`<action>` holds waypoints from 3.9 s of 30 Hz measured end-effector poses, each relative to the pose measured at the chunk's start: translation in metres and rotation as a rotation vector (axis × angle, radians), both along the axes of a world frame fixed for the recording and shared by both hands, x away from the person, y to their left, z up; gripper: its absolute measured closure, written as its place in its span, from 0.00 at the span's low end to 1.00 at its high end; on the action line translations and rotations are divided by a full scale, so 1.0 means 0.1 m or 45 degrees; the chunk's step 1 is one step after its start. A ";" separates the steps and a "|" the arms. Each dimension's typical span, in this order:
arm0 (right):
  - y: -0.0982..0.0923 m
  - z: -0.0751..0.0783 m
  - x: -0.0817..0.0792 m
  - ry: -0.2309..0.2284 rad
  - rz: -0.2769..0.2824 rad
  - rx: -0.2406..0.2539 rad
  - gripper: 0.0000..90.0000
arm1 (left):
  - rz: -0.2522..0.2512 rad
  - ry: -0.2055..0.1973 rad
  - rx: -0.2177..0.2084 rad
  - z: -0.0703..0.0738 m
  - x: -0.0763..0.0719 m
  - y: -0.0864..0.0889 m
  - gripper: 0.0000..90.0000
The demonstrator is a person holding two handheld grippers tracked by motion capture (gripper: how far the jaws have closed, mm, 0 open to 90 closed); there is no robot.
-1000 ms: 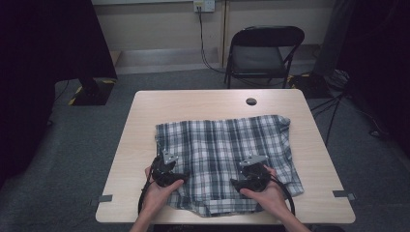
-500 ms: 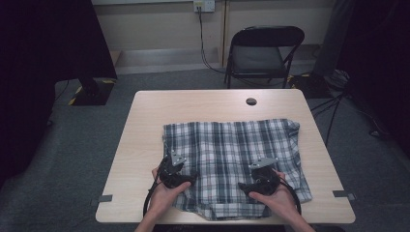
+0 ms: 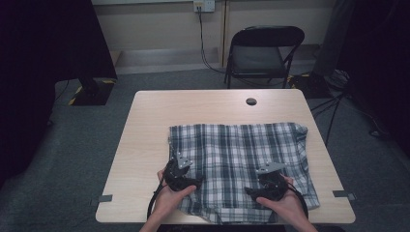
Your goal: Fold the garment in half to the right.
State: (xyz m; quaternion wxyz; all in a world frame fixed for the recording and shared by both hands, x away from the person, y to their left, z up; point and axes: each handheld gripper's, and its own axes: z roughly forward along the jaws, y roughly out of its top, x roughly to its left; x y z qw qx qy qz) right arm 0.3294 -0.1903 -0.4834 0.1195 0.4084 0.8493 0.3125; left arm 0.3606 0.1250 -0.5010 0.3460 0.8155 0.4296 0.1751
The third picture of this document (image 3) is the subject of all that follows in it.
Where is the grey hanging cloth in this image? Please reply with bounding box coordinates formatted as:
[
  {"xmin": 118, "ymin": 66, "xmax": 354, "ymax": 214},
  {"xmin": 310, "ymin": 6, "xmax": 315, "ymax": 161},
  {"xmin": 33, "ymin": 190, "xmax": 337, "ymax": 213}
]
[{"xmin": 312, "ymin": 0, "xmax": 344, "ymax": 78}]

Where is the white wall outlet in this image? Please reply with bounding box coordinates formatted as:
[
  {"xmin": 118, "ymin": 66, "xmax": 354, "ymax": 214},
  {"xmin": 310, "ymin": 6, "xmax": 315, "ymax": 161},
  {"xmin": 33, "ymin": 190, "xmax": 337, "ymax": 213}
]
[{"xmin": 192, "ymin": 0, "xmax": 216, "ymax": 14}]

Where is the black floor plate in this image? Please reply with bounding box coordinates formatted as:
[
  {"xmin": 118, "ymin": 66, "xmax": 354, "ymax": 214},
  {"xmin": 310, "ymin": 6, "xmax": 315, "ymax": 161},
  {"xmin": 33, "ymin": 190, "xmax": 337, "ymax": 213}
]
[{"xmin": 288, "ymin": 72, "xmax": 333, "ymax": 100}]

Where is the black tripod stand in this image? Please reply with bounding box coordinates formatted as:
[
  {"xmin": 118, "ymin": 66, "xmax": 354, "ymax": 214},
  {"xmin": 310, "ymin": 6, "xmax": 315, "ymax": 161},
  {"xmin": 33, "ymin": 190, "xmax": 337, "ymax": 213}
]
[{"xmin": 309, "ymin": 91, "xmax": 348, "ymax": 148}]

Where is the person's right hand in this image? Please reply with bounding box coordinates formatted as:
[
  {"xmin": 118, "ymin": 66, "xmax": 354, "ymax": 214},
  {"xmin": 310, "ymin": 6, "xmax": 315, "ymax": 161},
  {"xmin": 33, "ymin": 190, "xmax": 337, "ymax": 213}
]
[{"xmin": 256, "ymin": 175, "xmax": 308, "ymax": 226}]

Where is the hand-held gripper black cable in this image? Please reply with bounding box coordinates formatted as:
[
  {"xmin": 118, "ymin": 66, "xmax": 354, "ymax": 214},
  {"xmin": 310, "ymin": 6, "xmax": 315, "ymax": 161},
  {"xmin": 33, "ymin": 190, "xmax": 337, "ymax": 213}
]
[
  {"xmin": 146, "ymin": 180, "xmax": 167, "ymax": 220},
  {"xmin": 286, "ymin": 183, "xmax": 309, "ymax": 220}
]

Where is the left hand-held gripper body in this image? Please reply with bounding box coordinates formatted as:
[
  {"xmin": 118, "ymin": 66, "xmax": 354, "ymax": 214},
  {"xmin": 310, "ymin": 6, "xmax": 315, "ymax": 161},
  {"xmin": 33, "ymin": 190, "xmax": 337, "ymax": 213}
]
[{"xmin": 162, "ymin": 153, "xmax": 193, "ymax": 191}]

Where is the black wall outlet cable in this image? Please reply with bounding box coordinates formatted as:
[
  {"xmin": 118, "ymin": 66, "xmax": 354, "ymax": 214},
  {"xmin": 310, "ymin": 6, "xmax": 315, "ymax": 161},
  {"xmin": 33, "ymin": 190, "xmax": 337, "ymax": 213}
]
[{"xmin": 196, "ymin": 6, "xmax": 227, "ymax": 75}]

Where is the coiled cable bundle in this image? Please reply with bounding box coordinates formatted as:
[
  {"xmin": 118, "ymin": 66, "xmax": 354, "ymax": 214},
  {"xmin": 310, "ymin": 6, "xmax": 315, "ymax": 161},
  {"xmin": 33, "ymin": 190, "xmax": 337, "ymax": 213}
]
[{"xmin": 327, "ymin": 69, "xmax": 351, "ymax": 91}]

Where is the left hand-held gripper black cable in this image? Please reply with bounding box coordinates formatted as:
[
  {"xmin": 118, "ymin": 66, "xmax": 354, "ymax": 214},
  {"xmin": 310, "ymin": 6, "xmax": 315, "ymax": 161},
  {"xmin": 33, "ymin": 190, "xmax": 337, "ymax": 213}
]
[{"xmin": 146, "ymin": 180, "xmax": 167, "ymax": 220}]

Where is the black curtain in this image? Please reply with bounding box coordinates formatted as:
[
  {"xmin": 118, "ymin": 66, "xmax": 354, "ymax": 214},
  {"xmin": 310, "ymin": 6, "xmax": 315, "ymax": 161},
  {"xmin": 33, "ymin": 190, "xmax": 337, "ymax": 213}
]
[
  {"xmin": 335, "ymin": 0, "xmax": 410, "ymax": 159},
  {"xmin": 0, "ymin": 0, "xmax": 118, "ymax": 191}
]

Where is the blue white plaid shirt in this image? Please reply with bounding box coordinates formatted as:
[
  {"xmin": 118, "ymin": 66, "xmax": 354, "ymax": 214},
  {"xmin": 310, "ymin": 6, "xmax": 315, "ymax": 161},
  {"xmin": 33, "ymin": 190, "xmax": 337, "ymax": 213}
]
[{"xmin": 167, "ymin": 121, "xmax": 321, "ymax": 225}]

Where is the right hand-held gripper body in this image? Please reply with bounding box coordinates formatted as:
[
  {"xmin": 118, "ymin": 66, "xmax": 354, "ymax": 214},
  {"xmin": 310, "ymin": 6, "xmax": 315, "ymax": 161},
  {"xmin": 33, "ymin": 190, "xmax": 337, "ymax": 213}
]
[{"xmin": 255, "ymin": 162, "xmax": 288, "ymax": 201}]

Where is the right hand-held gripper black cable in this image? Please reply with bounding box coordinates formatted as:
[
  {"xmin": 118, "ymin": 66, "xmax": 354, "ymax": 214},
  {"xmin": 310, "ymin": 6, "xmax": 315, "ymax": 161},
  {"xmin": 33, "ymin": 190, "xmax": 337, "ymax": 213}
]
[{"xmin": 286, "ymin": 183, "xmax": 309, "ymax": 220}]

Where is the person's left hand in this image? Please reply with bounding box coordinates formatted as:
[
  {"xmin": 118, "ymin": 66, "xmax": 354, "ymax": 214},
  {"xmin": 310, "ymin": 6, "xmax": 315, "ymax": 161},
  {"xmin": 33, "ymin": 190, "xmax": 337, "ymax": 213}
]
[{"xmin": 154, "ymin": 169, "xmax": 197, "ymax": 223}]

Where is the black floor stand base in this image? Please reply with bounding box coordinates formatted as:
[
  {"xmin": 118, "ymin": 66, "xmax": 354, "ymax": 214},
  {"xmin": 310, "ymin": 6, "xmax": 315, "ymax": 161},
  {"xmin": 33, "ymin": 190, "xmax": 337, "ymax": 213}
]
[{"xmin": 68, "ymin": 75, "xmax": 117, "ymax": 106}]

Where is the black folding chair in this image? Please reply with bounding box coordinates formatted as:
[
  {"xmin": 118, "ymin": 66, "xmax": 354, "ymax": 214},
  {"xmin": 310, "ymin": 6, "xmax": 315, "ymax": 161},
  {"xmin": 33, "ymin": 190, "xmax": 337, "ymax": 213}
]
[{"xmin": 223, "ymin": 25, "xmax": 306, "ymax": 90}]

